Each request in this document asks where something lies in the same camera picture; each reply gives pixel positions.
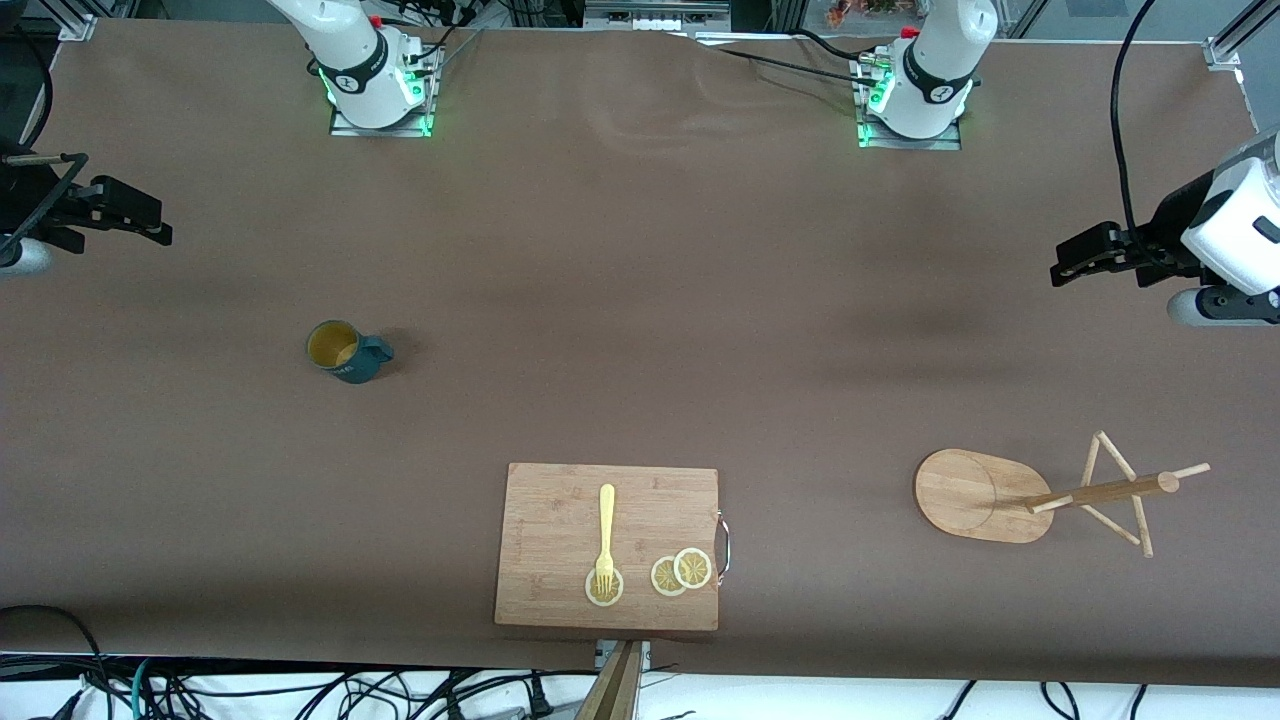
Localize teal cup with yellow inside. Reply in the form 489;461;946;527
306;320;395;384

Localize wooden mug rack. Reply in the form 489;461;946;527
914;431;1211;558

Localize grey metal rack panel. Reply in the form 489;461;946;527
585;0;731;31

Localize bamboo cutting board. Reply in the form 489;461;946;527
494;462;731;632

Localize yellow plastic fork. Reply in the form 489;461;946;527
595;484;617;593

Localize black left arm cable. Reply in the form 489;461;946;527
1113;0;1166;266

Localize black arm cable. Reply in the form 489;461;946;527
1113;0;1166;266
0;30;53;151

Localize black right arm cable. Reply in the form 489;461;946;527
0;30;53;151

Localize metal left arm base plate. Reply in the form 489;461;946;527
857;55;963;151

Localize aluminium frame profile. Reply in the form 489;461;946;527
55;0;101;41
1205;0;1280;71

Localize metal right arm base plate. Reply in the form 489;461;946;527
330;45;443;138

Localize black table cable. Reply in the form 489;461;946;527
715;47;883;89
790;28;873;63

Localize black looped floor cable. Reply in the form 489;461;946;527
0;605;113;720

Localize wooden post with metal bracket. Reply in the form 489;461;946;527
575;640;651;720

